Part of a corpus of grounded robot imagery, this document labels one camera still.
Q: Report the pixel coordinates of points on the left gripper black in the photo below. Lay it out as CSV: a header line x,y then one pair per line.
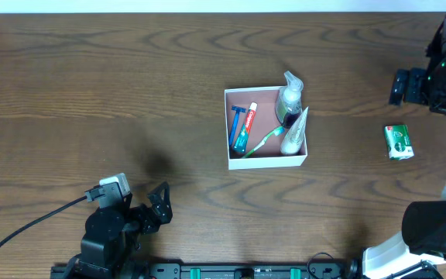
x,y
145,216

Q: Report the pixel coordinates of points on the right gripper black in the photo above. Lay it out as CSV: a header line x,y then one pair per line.
x,y
416,86

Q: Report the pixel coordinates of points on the green soap bar pack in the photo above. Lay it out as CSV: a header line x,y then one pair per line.
x,y
398,142

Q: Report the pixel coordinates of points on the Colgate toothpaste tube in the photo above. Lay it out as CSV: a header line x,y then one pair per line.
x,y
242,139

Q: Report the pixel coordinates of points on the blue disposable razor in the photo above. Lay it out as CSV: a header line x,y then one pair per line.
x,y
237,111

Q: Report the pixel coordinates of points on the green toothbrush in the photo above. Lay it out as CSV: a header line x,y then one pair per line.
x,y
275,132

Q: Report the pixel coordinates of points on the white lotion tube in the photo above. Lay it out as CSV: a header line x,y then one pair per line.
x,y
295,136

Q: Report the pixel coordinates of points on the clear pump soap bottle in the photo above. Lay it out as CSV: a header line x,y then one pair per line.
x,y
288,105

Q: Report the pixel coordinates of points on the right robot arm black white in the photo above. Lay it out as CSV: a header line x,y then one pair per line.
x,y
420,246

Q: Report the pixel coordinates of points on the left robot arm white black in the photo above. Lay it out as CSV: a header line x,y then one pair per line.
x,y
107,253

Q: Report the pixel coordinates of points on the white box pink interior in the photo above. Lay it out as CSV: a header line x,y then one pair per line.
x,y
269,154

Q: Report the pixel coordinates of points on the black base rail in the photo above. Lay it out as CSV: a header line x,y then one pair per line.
x,y
207,271

